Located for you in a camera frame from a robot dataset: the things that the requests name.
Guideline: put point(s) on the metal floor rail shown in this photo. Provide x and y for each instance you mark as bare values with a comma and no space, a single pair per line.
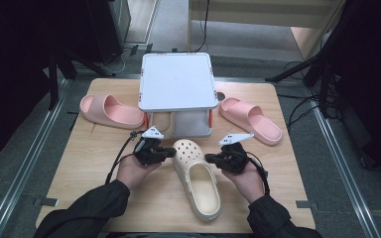
344,172
23,168

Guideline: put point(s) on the grey tape piece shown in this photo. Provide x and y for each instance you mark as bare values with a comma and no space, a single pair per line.
49,202
306,204

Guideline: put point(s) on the cream clog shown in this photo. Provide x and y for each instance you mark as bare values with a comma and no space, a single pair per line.
198,185

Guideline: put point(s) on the person's right hand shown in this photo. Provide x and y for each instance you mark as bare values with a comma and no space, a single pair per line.
249,183

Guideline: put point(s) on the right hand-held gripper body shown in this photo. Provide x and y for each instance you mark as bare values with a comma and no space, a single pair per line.
236,158

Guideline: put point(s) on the light wooden furniture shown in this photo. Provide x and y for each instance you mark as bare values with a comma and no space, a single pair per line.
261,15

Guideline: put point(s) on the grey shoe rack orange posts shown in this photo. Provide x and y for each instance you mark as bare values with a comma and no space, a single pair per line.
177,81

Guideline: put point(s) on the black tripod stand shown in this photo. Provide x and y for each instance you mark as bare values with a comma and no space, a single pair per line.
314,62

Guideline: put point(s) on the black metal stand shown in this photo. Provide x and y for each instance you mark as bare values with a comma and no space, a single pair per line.
59,69

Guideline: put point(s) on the person's left hand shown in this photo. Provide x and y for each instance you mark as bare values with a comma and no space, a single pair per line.
134,173

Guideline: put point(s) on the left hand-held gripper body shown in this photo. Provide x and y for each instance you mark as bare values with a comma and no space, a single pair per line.
147,152

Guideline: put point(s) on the pink slipper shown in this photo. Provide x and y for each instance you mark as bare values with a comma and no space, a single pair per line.
254,122
112,112

